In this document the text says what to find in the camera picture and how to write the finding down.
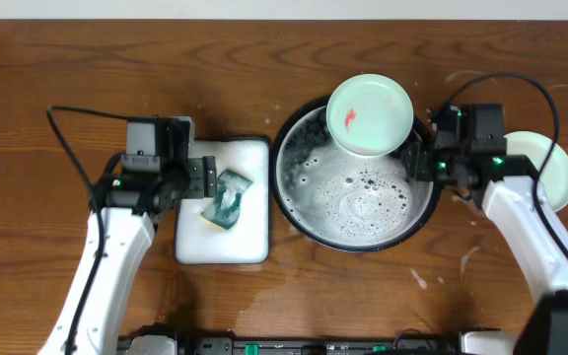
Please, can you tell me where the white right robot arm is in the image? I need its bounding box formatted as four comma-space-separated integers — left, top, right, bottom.
399, 138, 568, 354

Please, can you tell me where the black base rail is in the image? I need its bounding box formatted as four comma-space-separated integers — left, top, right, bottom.
177, 335, 461, 355

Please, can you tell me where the round black metal tray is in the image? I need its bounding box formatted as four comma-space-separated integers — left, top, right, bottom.
269, 97, 441, 252

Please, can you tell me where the black rectangular soapy tray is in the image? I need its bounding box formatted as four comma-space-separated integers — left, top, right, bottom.
175, 138, 269, 264

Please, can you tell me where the green and yellow sponge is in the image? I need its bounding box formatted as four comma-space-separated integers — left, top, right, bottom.
200, 169, 252, 230

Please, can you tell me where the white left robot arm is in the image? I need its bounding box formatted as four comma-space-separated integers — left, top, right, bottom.
39, 152, 217, 354

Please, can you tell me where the light green plate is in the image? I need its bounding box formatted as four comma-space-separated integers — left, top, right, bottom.
325, 74, 414, 157
505, 131, 568, 212

